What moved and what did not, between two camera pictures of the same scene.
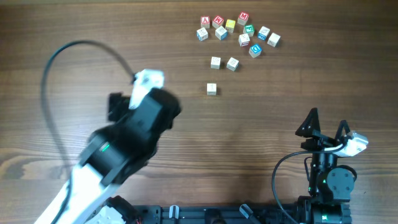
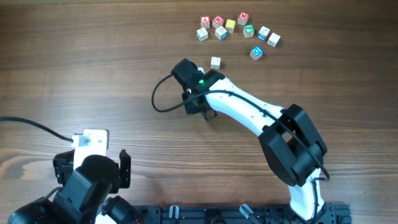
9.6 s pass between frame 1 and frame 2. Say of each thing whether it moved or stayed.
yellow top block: stayed
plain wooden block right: stayed
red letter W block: stayed
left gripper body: moved
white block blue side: stayed
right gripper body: moved
